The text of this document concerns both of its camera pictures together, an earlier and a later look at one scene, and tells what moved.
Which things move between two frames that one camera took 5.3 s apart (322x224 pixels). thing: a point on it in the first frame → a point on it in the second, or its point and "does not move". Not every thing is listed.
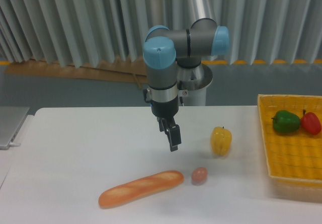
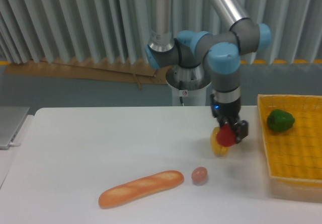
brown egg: [199, 175] does not move
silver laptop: [12, 119] does not move
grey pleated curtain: [77, 23] does not move
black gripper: [168, 109] → [223, 112]
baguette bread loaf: [125, 193] does not move
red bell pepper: [311, 123] → [225, 136]
